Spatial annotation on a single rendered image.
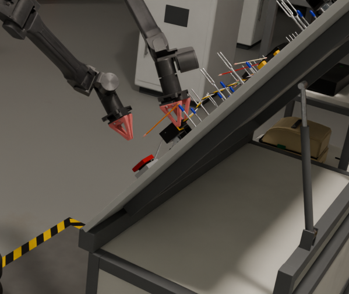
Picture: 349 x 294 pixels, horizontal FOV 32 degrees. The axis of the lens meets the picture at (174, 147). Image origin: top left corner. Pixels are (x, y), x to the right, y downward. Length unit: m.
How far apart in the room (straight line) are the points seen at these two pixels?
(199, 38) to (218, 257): 3.47
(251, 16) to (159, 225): 5.68
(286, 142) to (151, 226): 1.06
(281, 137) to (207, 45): 2.43
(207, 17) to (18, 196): 2.29
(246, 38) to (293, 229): 5.58
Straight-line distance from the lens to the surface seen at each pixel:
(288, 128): 2.86
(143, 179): 1.62
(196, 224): 2.05
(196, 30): 5.19
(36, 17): 1.72
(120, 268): 1.80
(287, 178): 2.48
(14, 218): 3.53
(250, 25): 7.53
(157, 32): 1.92
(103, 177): 4.01
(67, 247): 3.30
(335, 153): 3.22
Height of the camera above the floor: 1.84
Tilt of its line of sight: 24 degrees down
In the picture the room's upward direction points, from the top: 8 degrees clockwise
